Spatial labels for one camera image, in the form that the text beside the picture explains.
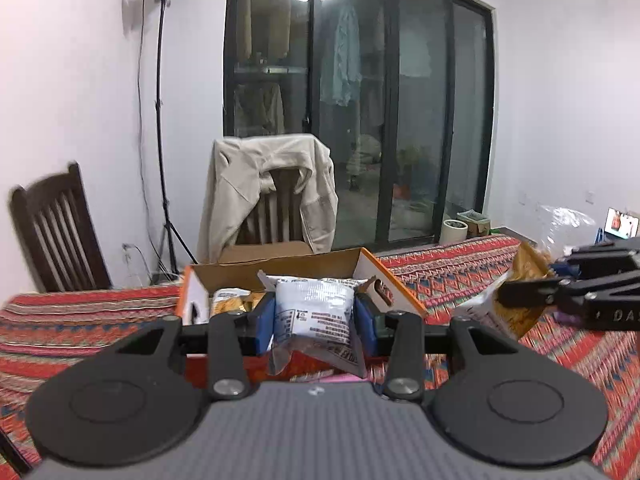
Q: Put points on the clear plastic bag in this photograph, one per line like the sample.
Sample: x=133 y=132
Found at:
x=565 y=225

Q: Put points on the yellow snack packet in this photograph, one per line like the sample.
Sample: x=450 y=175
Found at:
x=230 y=302

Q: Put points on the purple tissue pack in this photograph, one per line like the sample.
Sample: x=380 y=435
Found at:
x=567 y=319

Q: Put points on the white round pot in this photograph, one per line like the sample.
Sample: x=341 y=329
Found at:
x=454 y=232

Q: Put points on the brown snack packet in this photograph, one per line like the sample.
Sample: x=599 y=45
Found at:
x=522 y=265

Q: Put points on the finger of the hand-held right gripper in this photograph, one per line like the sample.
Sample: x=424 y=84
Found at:
x=530 y=292
x=605 y=262

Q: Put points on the orange cardboard box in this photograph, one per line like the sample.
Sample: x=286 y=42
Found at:
x=300 y=262

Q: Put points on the black sliding glass door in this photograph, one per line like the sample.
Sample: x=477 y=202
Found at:
x=313 y=160

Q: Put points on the dark wooden chair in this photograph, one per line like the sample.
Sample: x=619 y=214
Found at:
x=30 y=240

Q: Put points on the white snack packet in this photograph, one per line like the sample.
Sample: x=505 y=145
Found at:
x=315 y=310

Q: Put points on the white wall socket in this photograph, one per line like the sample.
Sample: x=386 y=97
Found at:
x=127 y=253

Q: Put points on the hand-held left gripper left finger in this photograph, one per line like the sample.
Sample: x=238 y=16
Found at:
x=265 y=325

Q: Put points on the hanging light blue shirt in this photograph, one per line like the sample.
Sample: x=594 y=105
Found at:
x=342 y=60

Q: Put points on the wooden chair under jacket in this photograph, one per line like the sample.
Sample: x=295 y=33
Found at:
x=280 y=210

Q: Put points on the small brown carton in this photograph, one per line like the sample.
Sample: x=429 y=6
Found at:
x=477 y=225

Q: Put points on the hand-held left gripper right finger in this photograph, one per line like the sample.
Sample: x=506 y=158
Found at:
x=367 y=325

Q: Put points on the beige jacket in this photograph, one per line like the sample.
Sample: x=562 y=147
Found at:
x=225 y=200

